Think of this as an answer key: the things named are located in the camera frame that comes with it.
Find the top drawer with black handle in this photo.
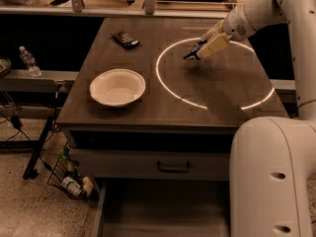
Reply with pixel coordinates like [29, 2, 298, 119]
[70, 149, 229, 181]

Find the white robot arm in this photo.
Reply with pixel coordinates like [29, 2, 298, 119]
[197, 0, 316, 237]

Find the dark snack bar wrapper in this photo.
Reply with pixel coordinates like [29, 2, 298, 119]
[111, 32, 140, 49]

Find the grey side shelf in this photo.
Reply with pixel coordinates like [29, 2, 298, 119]
[0, 70, 78, 93]

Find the metal railing frame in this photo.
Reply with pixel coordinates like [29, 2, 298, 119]
[0, 0, 275, 20]

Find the blue rxbar blueberry wrapper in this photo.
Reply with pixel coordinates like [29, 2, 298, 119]
[184, 40, 206, 60]

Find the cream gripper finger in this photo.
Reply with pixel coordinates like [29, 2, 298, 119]
[197, 33, 231, 59]
[200, 21, 224, 41]

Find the open middle drawer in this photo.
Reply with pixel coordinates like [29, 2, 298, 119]
[91, 179, 230, 237]

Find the clear plastic water bottle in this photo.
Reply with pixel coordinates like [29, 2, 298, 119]
[19, 45, 41, 77]

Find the bowl on side shelf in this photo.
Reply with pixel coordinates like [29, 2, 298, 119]
[0, 57, 11, 78]

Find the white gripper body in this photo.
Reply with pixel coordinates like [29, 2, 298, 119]
[222, 4, 257, 41]

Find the grey drawer cabinet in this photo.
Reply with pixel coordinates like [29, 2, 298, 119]
[55, 17, 290, 237]

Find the black stand leg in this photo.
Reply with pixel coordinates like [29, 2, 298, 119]
[23, 117, 53, 180]

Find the white paper bowl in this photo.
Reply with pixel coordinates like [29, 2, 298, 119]
[90, 69, 146, 108]

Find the wire basket with items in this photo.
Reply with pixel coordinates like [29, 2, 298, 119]
[47, 144, 94, 199]

